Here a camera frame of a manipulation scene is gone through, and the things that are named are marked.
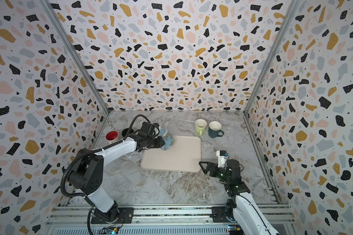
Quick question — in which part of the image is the light green mug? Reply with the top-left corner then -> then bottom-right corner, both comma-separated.
195,118 -> 207,136

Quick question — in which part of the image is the circuit board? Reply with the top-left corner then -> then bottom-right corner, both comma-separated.
100,227 -> 120,235
228,225 -> 244,235

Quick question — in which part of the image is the dark green faceted mug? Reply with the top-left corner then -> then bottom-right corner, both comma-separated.
208,121 -> 225,139

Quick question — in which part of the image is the left circuit board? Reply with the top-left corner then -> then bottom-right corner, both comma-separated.
100,227 -> 120,235

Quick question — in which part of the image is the black corrugated cable conduit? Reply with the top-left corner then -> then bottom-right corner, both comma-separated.
60,114 -> 152,198

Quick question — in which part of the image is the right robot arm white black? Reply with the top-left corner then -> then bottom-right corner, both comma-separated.
199,159 -> 279,235

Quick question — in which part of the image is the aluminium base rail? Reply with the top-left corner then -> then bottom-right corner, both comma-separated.
45,204 -> 299,235

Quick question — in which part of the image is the blue butterfly mug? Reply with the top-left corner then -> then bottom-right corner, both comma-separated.
159,128 -> 174,151

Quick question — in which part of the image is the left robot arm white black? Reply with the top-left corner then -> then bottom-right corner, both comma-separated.
60,121 -> 165,223

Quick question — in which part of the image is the black mug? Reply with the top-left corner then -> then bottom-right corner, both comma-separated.
121,128 -> 133,138

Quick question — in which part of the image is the white cream mug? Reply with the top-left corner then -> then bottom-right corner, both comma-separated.
105,130 -> 119,144

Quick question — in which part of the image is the beige plastic tray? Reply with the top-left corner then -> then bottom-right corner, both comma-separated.
141,135 -> 202,173

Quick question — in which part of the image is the right circuit board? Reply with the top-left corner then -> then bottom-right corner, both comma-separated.
228,225 -> 244,235

